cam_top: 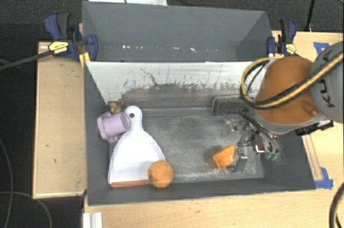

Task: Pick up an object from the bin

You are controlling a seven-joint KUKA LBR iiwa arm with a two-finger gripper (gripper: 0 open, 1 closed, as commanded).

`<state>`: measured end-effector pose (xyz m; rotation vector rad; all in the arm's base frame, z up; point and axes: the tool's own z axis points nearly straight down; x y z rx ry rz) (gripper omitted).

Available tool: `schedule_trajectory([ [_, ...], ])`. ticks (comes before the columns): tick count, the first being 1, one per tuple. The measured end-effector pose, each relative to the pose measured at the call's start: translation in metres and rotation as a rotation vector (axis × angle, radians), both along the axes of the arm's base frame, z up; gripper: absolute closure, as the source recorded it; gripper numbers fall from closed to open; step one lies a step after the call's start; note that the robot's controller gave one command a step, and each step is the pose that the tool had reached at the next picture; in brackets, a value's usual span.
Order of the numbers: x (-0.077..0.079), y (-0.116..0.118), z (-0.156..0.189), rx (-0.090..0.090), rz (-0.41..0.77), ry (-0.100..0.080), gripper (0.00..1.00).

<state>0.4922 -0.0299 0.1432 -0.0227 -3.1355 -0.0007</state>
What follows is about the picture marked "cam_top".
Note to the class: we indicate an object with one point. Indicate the white duck-shaped dustpan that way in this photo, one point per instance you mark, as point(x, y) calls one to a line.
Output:
point(137, 151)

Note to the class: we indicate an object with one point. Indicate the black cylinder on white bracket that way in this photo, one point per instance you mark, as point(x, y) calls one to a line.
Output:
point(309, 130)

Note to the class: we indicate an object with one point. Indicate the pale wood board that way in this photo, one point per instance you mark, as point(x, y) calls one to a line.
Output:
point(59, 127)

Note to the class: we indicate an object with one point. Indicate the small brown and yellow object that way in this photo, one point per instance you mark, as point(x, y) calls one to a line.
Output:
point(115, 107)

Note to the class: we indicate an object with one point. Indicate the lilac plastic cup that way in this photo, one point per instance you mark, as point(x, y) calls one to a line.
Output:
point(113, 124)

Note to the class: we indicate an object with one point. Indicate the orange wedge-shaped block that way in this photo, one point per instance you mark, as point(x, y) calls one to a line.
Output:
point(223, 157)

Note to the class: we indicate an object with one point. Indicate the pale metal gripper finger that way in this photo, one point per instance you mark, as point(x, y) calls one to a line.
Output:
point(234, 124)
point(241, 161)

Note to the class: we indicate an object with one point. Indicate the orange ball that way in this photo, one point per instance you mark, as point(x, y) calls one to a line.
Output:
point(160, 174)

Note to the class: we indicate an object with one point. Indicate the grey metal bin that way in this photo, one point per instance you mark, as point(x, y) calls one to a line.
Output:
point(188, 33)

